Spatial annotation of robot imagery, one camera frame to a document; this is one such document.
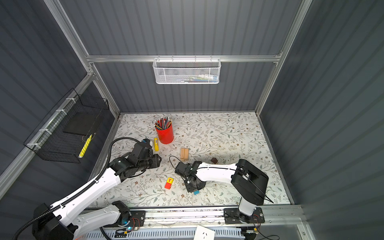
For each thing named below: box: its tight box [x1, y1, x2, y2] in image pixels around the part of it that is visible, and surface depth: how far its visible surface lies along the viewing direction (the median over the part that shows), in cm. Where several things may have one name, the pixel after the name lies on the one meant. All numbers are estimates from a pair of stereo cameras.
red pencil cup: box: [155, 123, 174, 144], surface depth 101 cm
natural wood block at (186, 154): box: [184, 148, 189, 161], surface depth 96 cm
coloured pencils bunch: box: [154, 115, 172, 130], surface depth 98 cm
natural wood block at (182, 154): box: [180, 147, 185, 162], surface depth 96 cm
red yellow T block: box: [164, 177, 174, 190], surface depth 86 cm
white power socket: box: [193, 225, 216, 240], surface depth 68 cm
